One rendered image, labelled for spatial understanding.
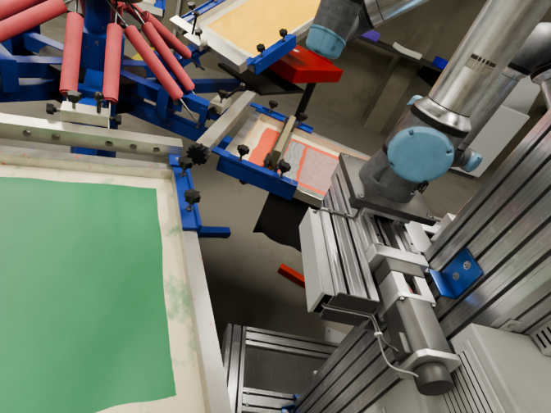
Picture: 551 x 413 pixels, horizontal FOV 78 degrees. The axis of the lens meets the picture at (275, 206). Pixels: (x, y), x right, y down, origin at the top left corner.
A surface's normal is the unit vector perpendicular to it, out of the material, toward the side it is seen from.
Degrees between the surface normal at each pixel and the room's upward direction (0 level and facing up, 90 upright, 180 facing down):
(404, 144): 98
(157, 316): 0
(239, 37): 32
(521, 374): 0
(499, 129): 90
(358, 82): 90
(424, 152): 98
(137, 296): 0
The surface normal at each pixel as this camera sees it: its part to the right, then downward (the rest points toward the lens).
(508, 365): 0.33, -0.75
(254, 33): -0.05, -0.49
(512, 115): 0.01, 0.61
